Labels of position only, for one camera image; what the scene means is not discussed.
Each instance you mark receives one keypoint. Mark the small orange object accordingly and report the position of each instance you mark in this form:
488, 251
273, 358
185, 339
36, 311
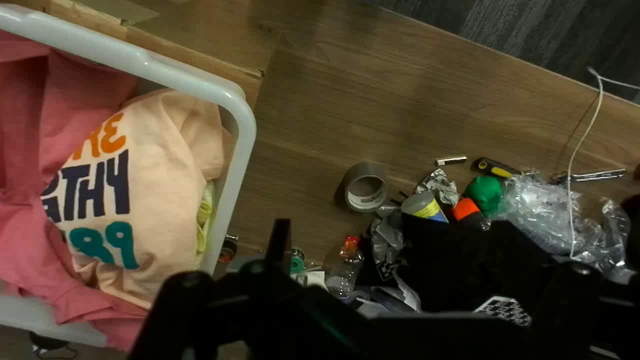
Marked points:
466, 208

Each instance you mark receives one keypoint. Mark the crumpled foil wrapper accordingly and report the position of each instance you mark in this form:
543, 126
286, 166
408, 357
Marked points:
440, 182

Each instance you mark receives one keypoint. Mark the small white stick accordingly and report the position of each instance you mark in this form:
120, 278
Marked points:
450, 160

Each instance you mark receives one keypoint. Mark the yellow black hand tool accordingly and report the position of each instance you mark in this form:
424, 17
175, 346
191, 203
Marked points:
492, 166

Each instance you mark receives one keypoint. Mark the clear plastic bottle red cap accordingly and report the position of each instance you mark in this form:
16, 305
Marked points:
345, 266

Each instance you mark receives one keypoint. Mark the white plastic container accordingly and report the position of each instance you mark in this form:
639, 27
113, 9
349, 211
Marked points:
132, 65

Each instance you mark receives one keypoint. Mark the grey duct tape roll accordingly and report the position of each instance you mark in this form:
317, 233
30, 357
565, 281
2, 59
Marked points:
362, 190

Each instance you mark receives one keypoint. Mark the silver metal tool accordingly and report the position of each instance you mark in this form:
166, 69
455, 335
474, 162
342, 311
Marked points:
592, 175

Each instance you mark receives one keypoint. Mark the small green plastic item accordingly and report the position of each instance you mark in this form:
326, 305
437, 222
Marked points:
297, 262

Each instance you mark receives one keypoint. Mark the clear crumpled plastic bag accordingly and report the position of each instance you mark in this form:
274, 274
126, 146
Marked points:
553, 213

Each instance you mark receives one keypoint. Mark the peach printed t-shirt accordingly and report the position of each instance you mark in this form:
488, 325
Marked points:
160, 172

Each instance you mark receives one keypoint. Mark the pink shirt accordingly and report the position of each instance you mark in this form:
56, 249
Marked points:
41, 120

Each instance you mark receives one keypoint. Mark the green ball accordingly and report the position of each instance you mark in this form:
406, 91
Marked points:
485, 193

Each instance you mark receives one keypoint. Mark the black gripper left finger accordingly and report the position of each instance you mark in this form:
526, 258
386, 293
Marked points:
200, 313

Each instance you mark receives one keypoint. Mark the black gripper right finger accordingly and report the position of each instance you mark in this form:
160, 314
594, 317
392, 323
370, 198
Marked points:
572, 313

